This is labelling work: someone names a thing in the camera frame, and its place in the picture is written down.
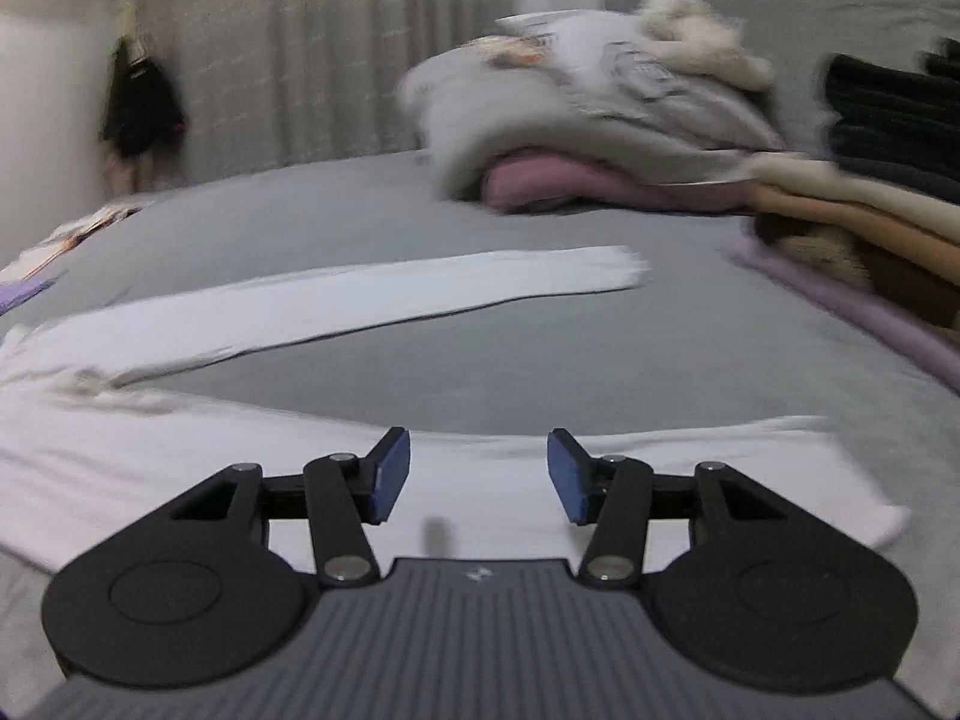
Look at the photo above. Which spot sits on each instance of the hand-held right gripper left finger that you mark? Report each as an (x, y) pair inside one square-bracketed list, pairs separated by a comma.
[(391, 476)]

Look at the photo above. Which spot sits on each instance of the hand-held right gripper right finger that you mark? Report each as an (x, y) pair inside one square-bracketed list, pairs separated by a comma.
[(566, 476)]

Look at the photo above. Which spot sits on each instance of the white garment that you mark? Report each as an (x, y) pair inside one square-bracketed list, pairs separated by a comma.
[(375, 300)]

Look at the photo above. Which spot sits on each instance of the beige folded clothes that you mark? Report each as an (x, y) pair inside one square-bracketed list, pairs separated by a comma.
[(862, 210)]

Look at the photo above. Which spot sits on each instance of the dark hanging clothes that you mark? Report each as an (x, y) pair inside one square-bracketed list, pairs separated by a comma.
[(139, 105)]

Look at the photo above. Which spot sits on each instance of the grey bed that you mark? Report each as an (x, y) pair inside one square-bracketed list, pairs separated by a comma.
[(525, 360)]

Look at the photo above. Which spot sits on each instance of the pink blanket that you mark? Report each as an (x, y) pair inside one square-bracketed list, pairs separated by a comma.
[(570, 184)]

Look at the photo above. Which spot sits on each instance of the purple folded cloth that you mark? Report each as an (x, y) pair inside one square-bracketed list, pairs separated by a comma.
[(847, 307)]

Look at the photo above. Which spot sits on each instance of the brown patterned folded garment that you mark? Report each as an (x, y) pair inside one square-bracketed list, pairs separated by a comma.
[(825, 255)]

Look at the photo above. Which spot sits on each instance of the grey printed duvet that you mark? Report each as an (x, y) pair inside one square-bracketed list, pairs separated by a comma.
[(525, 105)]

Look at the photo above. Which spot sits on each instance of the pink hanging cloth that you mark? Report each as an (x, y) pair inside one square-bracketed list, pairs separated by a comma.
[(131, 172)]

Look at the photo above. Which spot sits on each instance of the purple garment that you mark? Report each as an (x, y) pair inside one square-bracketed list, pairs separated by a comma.
[(22, 296)]

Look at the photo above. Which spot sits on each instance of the white flat cloth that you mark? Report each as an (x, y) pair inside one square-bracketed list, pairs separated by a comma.
[(37, 255)]

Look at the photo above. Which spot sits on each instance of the grey patterned curtain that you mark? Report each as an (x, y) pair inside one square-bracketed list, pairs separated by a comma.
[(315, 52)]

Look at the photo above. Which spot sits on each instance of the cream plush toy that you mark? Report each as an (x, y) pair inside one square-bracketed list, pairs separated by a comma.
[(705, 37)]

